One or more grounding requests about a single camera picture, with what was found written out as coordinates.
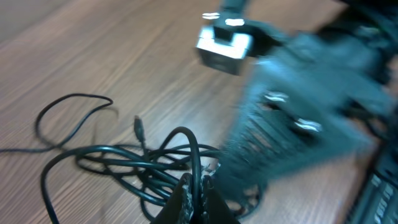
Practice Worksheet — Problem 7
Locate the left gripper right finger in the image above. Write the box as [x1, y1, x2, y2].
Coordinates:
[201, 175, 240, 224]

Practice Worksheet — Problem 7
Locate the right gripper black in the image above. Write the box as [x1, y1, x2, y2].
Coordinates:
[248, 21, 396, 118]

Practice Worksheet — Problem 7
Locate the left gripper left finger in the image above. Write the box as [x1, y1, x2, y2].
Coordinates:
[151, 173, 194, 224]

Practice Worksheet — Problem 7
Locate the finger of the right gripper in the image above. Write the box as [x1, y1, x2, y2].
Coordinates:
[215, 57, 372, 199]

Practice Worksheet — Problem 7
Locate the black USB-A cable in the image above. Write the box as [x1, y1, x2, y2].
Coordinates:
[40, 114, 268, 224]

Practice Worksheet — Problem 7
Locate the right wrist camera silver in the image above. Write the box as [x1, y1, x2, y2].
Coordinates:
[196, 11, 253, 75]

